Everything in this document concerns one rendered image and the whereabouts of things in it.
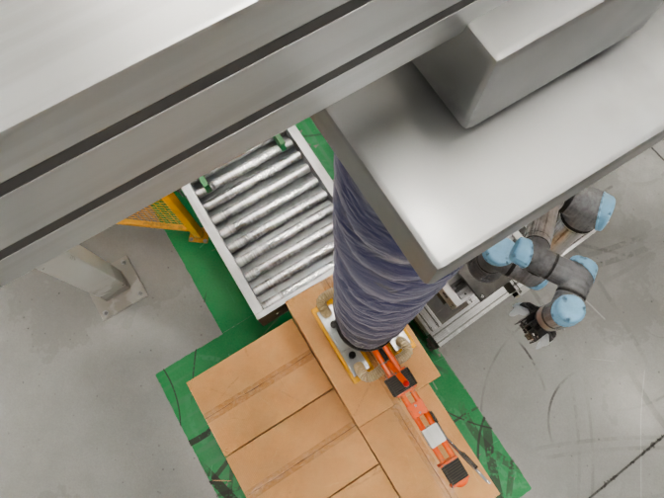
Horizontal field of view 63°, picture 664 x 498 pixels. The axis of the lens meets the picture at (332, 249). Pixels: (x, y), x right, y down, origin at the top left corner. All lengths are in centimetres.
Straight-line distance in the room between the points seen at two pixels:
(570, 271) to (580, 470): 211
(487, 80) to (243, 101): 15
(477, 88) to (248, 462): 248
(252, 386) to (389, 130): 238
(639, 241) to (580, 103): 343
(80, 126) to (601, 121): 34
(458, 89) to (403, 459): 242
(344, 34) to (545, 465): 325
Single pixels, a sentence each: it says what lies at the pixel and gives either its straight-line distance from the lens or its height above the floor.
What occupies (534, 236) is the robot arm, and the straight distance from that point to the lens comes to 156.
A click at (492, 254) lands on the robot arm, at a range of 211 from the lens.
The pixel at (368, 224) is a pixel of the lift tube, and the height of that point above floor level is 261.
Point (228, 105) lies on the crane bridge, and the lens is 25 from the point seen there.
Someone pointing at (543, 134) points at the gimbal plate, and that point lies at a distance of 41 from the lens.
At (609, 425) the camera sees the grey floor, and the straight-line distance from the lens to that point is 356.
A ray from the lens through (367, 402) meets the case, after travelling 227.
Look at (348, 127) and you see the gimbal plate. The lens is 39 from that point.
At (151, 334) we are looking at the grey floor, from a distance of 342.
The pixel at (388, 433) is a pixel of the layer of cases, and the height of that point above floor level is 54.
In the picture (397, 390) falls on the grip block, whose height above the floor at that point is 120.
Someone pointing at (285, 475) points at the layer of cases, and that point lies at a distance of 270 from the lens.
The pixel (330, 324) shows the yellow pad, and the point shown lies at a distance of 213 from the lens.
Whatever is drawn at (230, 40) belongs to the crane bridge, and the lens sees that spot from 22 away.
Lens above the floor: 321
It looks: 74 degrees down
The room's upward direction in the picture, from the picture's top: 2 degrees counter-clockwise
